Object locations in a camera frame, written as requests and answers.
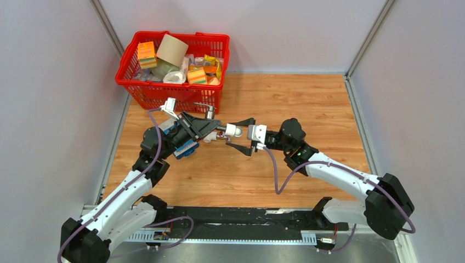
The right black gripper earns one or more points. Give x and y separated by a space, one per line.
246 151

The chrome faucet with white elbow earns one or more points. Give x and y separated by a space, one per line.
216 135

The yellow snack packet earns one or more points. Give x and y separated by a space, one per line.
212 66

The red plastic shopping basket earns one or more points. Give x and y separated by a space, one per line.
153 94

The pale green tape roll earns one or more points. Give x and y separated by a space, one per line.
163 68

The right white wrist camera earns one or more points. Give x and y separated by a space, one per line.
257 134

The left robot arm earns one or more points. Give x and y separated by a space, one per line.
95 236

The white tape roll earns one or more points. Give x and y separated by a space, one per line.
175 77

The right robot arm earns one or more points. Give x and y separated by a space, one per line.
381 201

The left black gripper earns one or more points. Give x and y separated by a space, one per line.
198 127

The blue razor package box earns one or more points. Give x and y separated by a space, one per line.
187 149

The brown cardboard tape roll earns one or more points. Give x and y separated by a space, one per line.
172 50

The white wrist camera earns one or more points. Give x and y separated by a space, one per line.
257 134
169 108

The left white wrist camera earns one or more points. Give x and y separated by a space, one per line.
169 108

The orange striped sponge block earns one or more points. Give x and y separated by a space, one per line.
197 76

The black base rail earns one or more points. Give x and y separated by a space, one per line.
233 223

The dark grey metal faucet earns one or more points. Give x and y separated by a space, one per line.
209 114

